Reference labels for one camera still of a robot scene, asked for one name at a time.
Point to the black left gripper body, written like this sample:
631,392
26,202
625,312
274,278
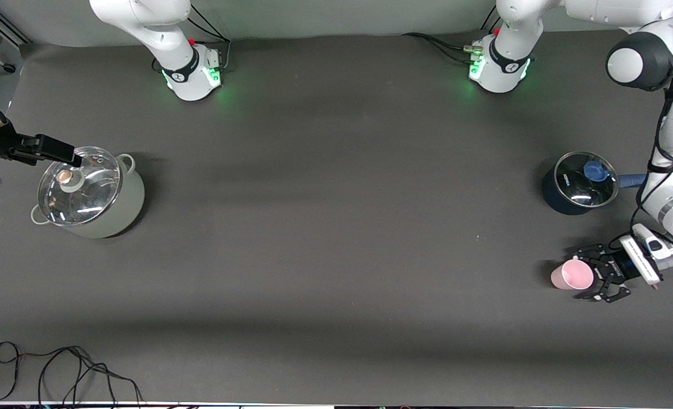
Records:
618,269

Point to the pink cup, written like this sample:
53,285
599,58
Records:
569,275

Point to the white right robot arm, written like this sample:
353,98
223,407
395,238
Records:
154,28

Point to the glass pot lid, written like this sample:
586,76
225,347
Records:
86,199

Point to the glass saucepan lid blue knob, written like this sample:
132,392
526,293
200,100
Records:
580,187

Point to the dark blue saucepan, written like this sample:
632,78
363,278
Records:
557,199

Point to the grey-green cooking pot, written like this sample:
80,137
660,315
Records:
126,210

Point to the dark grey table mat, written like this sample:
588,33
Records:
336,255

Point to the black frame rail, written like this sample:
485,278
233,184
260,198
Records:
9,28

